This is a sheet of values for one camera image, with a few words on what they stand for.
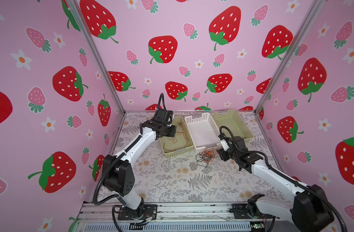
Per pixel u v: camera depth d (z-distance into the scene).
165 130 0.78
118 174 0.44
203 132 1.11
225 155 0.76
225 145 0.76
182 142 0.97
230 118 1.15
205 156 0.92
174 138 0.95
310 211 0.40
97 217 0.73
